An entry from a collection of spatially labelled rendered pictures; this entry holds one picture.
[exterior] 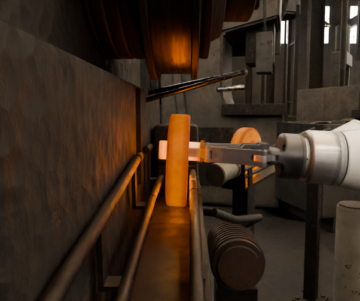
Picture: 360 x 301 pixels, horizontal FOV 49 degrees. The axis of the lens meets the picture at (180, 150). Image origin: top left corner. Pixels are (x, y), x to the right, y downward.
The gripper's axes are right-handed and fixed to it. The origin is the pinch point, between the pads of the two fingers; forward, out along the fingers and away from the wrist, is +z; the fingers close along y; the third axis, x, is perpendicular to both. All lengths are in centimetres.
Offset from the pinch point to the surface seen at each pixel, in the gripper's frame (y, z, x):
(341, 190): 196, -106, -42
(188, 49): -10.0, -0.7, 15.0
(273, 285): 115, -46, -74
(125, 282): -32.6, 3.5, -8.3
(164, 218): -4.7, 1.9, -10.4
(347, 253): 59, -55, -37
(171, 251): -16.8, 0.1, -11.2
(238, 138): 42.6, -15.1, -0.2
